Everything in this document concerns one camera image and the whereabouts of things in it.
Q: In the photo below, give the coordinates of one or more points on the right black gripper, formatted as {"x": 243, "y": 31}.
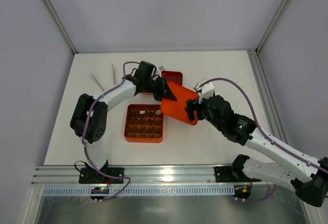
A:
{"x": 195, "y": 109}

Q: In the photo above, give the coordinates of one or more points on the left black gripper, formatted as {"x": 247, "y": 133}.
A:
{"x": 159, "y": 88}

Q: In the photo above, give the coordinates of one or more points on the orange box lid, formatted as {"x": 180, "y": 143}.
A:
{"x": 176, "y": 109}

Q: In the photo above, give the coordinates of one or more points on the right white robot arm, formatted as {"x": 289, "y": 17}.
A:
{"x": 302, "y": 174}

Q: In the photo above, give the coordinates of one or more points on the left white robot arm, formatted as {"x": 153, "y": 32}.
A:
{"x": 89, "y": 119}

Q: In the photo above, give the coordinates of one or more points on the dark red metal tray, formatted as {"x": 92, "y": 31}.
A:
{"x": 172, "y": 76}

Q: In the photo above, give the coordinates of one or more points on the orange compartment box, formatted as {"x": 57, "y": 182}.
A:
{"x": 144, "y": 128}

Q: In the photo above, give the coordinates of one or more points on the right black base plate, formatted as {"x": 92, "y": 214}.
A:
{"x": 223, "y": 174}

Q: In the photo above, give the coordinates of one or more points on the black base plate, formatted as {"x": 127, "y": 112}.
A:
{"x": 90, "y": 176}
{"x": 223, "y": 174}

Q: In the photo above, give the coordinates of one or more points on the aluminium mounting rail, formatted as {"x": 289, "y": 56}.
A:
{"x": 160, "y": 175}

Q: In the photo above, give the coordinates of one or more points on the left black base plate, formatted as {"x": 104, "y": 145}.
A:
{"x": 90, "y": 176}

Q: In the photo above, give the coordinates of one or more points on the slotted cable duct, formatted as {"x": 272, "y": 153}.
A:
{"x": 131, "y": 190}

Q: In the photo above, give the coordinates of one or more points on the right aluminium frame post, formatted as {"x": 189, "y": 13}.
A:
{"x": 278, "y": 14}

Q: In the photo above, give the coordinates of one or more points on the aluminium frame post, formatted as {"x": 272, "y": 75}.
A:
{"x": 60, "y": 26}
{"x": 278, "y": 14}

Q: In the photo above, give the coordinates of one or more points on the left aluminium frame post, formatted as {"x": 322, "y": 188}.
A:
{"x": 60, "y": 26}

